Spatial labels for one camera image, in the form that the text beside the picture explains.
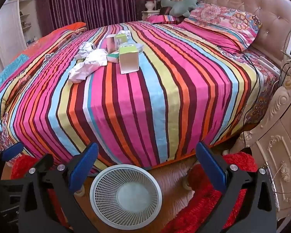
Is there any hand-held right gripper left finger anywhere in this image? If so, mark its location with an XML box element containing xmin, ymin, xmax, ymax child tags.
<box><xmin>18</xmin><ymin>142</ymin><xmax>99</xmax><ymax>233</ymax></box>

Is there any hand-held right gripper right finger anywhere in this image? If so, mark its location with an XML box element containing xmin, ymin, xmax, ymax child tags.
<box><xmin>196</xmin><ymin>141</ymin><xmax>278</xmax><ymax>233</ymax></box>

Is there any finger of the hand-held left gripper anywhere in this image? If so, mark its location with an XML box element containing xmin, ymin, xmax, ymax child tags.
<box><xmin>0</xmin><ymin>142</ymin><xmax>24</xmax><ymax>167</ymax></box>
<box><xmin>29</xmin><ymin>153</ymin><xmax>54</xmax><ymax>174</ymax></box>

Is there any white plastic basket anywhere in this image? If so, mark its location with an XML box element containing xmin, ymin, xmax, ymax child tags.
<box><xmin>90</xmin><ymin>164</ymin><xmax>162</xmax><ymax>227</ymax></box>

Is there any large white paper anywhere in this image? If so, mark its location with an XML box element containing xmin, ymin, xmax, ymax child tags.
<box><xmin>68</xmin><ymin>62</ymin><xmax>103</xmax><ymax>84</ymax></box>

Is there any pink and green box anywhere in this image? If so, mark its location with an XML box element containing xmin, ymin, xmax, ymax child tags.
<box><xmin>106</xmin><ymin>53</ymin><xmax>120</xmax><ymax>64</ymax></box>

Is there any large green and white box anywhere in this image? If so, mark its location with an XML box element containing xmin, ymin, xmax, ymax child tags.
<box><xmin>119</xmin><ymin>44</ymin><xmax>139</xmax><ymax>75</ymax></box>

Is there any tall pink box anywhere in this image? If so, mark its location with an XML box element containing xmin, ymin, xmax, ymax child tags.
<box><xmin>106</xmin><ymin>35</ymin><xmax>117</xmax><ymax>53</ymax></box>

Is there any red shag rug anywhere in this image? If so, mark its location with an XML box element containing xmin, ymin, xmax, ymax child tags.
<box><xmin>11</xmin><ymin>152</ymin><xmax>259</xmax><ymax>233</ymax></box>

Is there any ornate cream nightstand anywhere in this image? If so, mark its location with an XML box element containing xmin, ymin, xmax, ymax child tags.
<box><xmin>233</xmin><ymin>73</ymin><xmax>291</xmax><ymax>233</ymax></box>

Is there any striped bedsheet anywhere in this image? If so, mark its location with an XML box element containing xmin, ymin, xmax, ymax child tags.
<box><xmin>0</xmin><ymin>21</ymin><xmax>282</xmax><ymax>175</ymax></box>

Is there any orange and blue quilt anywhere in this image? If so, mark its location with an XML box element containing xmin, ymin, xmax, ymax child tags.
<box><xmin>0</xmin><ymin>22</ymin><xmax>87</xmax><ymax>98</ymax></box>

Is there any white power strip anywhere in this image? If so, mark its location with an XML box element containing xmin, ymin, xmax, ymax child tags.
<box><xmin>259</xmin><ymin>56</ymin><xmax>281</xmax><ymax>76</ymax></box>

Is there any white wardrobe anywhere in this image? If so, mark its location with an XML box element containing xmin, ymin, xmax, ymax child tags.
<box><xmin>0</xmin><ymin>0</ymin><xmax>43</xmax><ymax>73</ymax></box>

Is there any floral pillow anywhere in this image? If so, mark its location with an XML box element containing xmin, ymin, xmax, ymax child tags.
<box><xmin>183</xmin><ymin>2</ymin><xmax>263</xmax><ymax>53</ymax></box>

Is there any striped pink pillow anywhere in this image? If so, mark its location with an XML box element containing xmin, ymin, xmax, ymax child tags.
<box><xmin>145</xmin><ymin>15</ymin><xmax>183</xmax><ymax>25</ymax></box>

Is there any purple curtain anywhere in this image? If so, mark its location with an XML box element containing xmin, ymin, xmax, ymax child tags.
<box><xmin>36</xmin><ymin>0</ymin><xmax>149</xmax><ymax>34</ymax></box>

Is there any small white nightstand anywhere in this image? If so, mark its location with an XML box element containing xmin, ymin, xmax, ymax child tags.
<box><xmin>142</xmin><ymin>10</ymin><xmax>161</xmax><ymax>21</ymax></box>

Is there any green plush toy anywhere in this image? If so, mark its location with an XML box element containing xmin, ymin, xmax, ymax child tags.
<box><xmin>161</xmin><ymin>0</ymin><xmax>202</xmax><ymax>18</ymax></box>

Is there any beige tufted headboard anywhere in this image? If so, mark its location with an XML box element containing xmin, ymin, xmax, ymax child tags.
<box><xmin>196</xmin><ymin>0</ymin><xmax>291</xmax><ymax>61</ymax></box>

